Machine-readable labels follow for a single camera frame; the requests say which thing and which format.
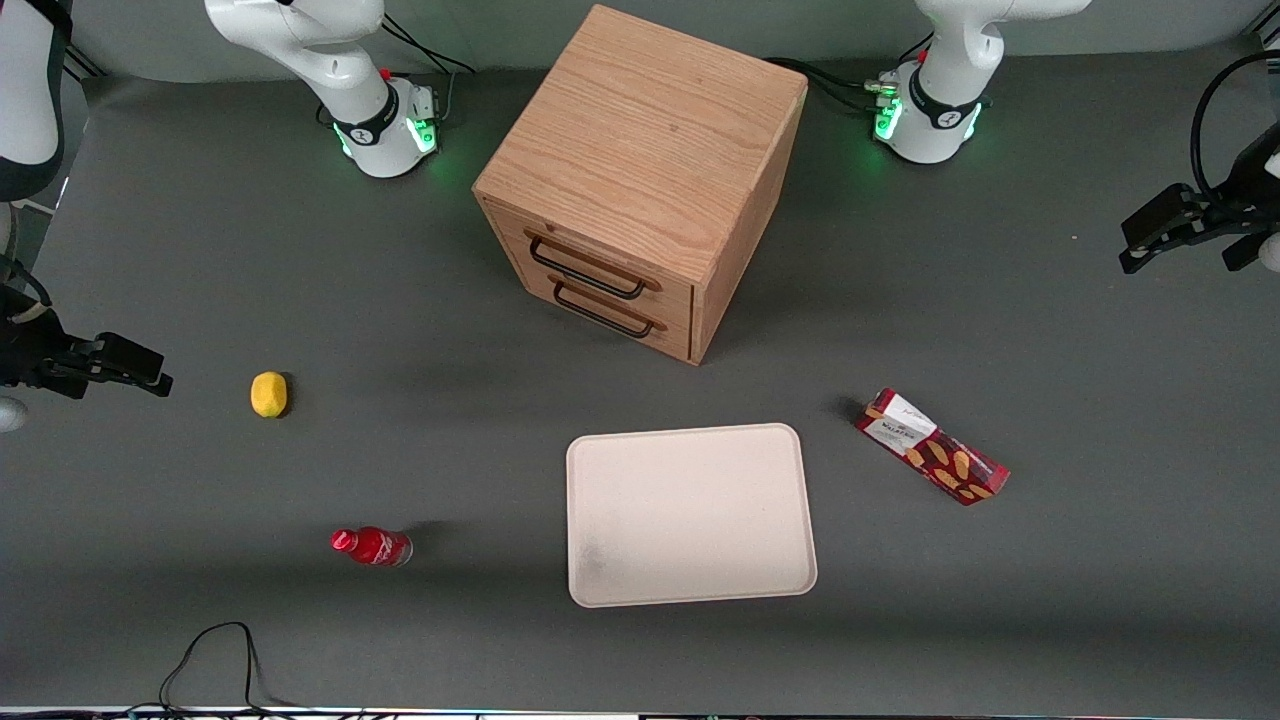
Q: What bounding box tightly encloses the black metal drawer handle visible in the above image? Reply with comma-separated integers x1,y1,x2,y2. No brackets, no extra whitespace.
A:
527,234,649,301
551,282,657,340

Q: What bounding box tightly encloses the wooden drawer front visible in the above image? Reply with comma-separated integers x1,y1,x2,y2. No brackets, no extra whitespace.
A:
520,272,694,363
482,198,695,323

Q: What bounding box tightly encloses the red soda bottle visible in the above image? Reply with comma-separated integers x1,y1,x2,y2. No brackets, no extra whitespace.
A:
330,527,414,568

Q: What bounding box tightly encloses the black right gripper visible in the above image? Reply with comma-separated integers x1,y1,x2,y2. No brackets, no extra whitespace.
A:
0,288,174,401

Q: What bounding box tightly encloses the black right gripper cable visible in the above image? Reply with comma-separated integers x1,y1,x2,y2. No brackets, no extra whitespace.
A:
0,254,53,309

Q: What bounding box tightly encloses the wooden drawer cabinet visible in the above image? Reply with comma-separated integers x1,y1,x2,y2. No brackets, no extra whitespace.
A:
472,4,809,366

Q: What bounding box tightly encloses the beige plastic tray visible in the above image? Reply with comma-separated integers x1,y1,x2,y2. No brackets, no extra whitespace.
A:
566,423,818,609

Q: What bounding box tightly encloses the black loose looped cable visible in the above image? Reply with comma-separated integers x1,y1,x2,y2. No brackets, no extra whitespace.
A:
158,621,301,715

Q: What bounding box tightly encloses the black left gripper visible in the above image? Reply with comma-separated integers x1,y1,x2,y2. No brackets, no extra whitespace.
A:
1119,122,1280,275

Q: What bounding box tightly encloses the black arm base cable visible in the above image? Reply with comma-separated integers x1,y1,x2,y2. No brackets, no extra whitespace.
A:
378,14,477,126
765,32,936,117

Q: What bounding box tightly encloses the yellow lemon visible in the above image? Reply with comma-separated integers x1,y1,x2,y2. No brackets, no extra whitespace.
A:
250,371,289,419

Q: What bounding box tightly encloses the red tartan cookie box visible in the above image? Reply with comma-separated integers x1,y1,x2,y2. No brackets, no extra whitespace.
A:
855,388,1011,507

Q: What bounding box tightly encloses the black right arm base cable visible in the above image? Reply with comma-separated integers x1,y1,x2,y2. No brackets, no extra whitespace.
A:
378,14,477,126

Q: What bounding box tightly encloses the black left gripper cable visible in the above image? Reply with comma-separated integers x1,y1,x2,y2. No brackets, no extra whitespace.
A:
1189,50,1280,201

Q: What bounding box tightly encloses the black left arm base cable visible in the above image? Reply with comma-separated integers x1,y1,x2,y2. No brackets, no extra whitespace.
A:
765,32,936,117

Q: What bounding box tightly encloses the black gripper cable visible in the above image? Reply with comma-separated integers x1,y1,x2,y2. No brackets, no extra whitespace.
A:
0,254,53,309
1189,50,1280,201

